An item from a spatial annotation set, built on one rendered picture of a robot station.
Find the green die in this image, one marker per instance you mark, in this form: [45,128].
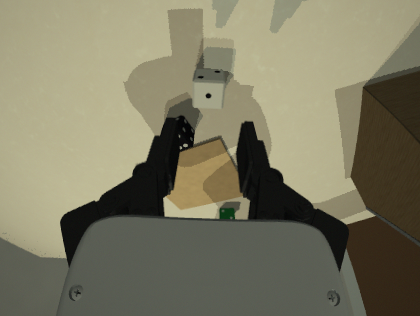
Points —
[226,213]

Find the black die with white pips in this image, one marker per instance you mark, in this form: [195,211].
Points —
[186,133]

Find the tan flat mat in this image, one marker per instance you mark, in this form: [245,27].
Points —
[205,174]

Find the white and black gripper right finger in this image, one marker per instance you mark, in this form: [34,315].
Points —
[264,187]

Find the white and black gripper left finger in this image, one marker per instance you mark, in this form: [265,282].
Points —
[151,181]

